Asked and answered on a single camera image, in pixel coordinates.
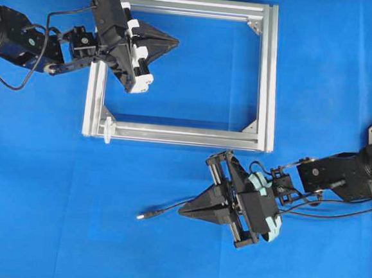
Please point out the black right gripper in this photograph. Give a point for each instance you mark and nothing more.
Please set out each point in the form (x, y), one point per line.
(213, 203)

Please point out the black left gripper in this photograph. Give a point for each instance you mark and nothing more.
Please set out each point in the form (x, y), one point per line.
(131, 60)

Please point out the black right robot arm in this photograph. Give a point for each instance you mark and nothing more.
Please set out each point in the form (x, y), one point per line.
(348, 175)

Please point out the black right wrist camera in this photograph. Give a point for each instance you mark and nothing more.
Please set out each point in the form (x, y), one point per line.
(259, 207)

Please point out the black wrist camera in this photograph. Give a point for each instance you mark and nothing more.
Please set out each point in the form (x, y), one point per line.
(259, 207)
(110, 20)

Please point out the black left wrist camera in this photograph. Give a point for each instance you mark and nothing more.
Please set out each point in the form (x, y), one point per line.
(110, 20)

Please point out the white string loop clip left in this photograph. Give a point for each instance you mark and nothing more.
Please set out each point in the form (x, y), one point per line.
(109, 129)

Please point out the silver aluminium extrusion frame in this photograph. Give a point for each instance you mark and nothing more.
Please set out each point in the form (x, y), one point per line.
(257, 136)

